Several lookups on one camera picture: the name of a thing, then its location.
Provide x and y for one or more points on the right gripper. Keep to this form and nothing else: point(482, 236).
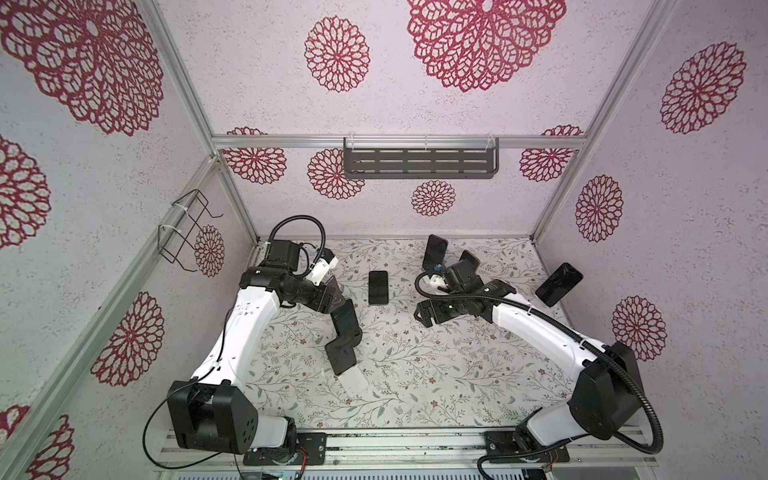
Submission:
point(433, 304)

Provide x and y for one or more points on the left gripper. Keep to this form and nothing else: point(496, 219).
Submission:
point(325, 298)

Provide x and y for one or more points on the phone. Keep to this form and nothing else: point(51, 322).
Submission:
point(341, 355)
point(345, 320)
point(378, 287)
point(564, 279)
point(469, 261)
point(434, 256)

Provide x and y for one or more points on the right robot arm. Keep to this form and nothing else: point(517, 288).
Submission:
point(608, 398)

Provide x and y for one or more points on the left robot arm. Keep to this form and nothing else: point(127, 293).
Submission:
point(210, 412)

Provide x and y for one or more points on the dark grey round stand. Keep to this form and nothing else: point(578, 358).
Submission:
point(353, 340)

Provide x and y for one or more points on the white phone stand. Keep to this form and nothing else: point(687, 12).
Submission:
point(353, 381)

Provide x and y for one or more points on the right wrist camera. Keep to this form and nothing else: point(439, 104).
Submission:
point(444, 276)

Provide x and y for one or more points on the grey slotted wall shelf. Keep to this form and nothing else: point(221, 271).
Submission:
point(419, 163)

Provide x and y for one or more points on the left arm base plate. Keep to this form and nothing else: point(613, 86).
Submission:
point(304, 448)

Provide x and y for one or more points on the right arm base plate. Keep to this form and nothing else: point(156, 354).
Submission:
point(511, 446)

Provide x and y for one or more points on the black wire wall rack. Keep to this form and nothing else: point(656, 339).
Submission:
point(192, 242)

